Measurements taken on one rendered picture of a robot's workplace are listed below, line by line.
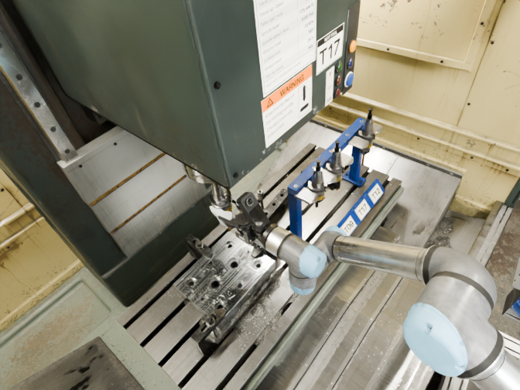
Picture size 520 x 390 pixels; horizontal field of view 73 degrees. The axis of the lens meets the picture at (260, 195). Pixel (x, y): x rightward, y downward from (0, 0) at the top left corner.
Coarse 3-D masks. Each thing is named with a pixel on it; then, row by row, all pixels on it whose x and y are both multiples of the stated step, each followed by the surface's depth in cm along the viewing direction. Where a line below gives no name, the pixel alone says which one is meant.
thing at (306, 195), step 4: (304, 188) 117; (300, 192) 116; (304, 192) 116; (308, 192) 116; (312, 192) 116; (296, 196) 115; (300, 196) 115; (304, 196) 115; (308, 196) 114; (312, 196) 114; (316, 196) 114; (304, 200) 113; (308, 200) 113; (312, 200) 113; (316, 200) 113
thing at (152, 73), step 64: (64, 0) 62; (128, 0) 50; (192, 0) 43; (320, 0) 63; (64, 64) 83; (128, 64) 61; (192, 64) 49; (256, 64) 57; (128, 128) 81; (192, 128) 61; (256, 128) 64
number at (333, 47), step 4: (340, 36) 73; (332, 40) 71; (336, 40) 72; (340, 40) 74; (328, 44) 71; (332, 44) 72; (336, 44) 73; (340, 44) 74; (328, 48) 71; (332, 48) 72; (336, 48) 74; (328, 52) 72; (332, 52) 73; (336, 52) 74; (328, 56) 73; (332, 56) 74; (336, 56) 75; (328, 60) 73
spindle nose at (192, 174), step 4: (184, 168) 86; (188, 168) 84; (188, 172) 85; (192, 172) 84; (196, 172) 83; (188, 176) 88; (192, 176) 86; (196, 176) 85; (200, 176) 84; (204, 176) 84; (196, 180) 86; (200, 180) 86; (204, 180) 85; (208, 180) 85
